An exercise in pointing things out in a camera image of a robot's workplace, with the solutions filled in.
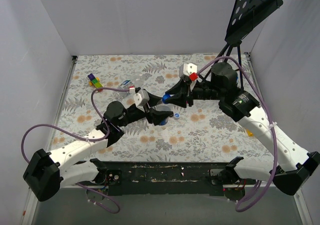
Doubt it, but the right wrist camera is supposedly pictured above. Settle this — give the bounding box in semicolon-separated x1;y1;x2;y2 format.
179;63;198;83

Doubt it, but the black music stand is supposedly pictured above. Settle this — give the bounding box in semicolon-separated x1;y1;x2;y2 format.
214;0;286;86

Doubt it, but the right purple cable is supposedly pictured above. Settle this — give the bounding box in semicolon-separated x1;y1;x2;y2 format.
197;56;279;212

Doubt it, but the blue label bottle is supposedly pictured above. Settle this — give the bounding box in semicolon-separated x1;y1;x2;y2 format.
154;102;173;126

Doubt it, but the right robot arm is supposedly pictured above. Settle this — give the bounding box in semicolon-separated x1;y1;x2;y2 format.
164;62;320;196

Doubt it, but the black base beam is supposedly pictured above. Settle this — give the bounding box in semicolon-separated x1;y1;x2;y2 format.
84;161;248;196

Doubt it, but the floral table cloth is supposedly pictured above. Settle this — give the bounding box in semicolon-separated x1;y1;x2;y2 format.
57;54;273;164

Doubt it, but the multicolour toy brick stack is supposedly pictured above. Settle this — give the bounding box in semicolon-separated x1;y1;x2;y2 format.
87;73;103;92

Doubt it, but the clear lying bottle silver label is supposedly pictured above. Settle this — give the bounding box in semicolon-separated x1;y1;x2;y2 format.
118;71;149;90

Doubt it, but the yellow green toy brick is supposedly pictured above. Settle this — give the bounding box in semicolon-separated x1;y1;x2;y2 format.
246;129;254;137

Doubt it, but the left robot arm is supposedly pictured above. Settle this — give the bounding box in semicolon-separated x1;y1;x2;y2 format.
23;89;174;202

